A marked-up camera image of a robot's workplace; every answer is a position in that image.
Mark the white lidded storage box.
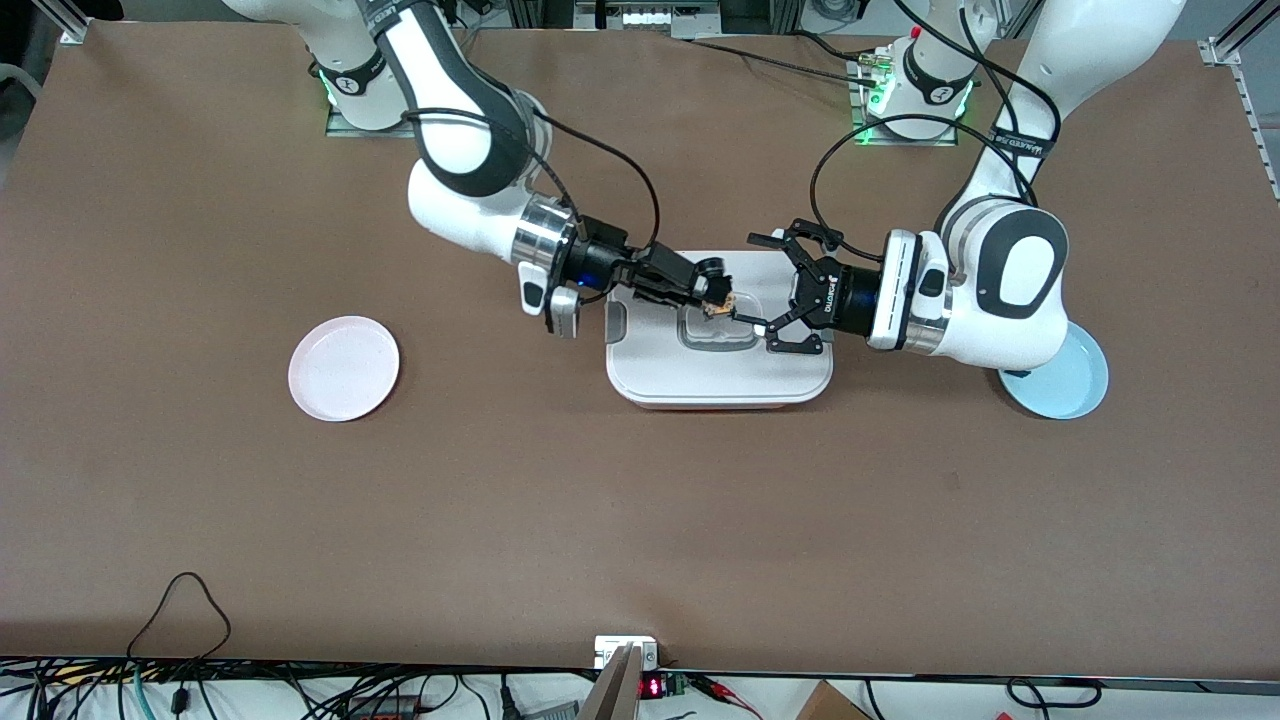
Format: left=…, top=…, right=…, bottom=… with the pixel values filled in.
left=605, top=250, right=835, bottom=411

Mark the light blue round plate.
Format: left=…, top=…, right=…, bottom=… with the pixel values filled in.
left=997, top=322, right=1110, bottom=420

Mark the grey control unit with lights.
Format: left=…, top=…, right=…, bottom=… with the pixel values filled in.
left=572, top=0, right=726, bottom=41

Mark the pale pink round plate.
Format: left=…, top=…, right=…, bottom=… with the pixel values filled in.
left=288, top=316, right=401, bottom=423

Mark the brown cardboard piece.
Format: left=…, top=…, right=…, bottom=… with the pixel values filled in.
left=795, top=681, right=873, bottom=720

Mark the grey box lid handle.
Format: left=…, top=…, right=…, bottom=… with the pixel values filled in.
left=678, top=305, right=759, bottom=353

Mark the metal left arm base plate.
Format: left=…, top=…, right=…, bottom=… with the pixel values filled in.
left=850, top=55, right=959, bottom=148

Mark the thin black base cable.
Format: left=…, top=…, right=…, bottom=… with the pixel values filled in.
left=685, top=30, right=881, bottom=89

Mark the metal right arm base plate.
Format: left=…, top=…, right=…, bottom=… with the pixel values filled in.
left=325, top=45, right=439, bottom=138

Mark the white mount bracket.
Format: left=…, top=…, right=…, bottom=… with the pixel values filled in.
left=594, top=635, right=659, bottom=671

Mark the aluminium camera mount bar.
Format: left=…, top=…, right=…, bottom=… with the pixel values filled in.
left=580, top=643, right=643, bottom=720

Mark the aluminium frame profile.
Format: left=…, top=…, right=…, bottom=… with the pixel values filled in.
left=30, top=0, right=93, bottom=46
left=1198, top=0, right=1280, bottom=67

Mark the black looped table cable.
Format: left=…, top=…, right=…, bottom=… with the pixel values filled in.
left=128, top=572, right=233, bottom=661

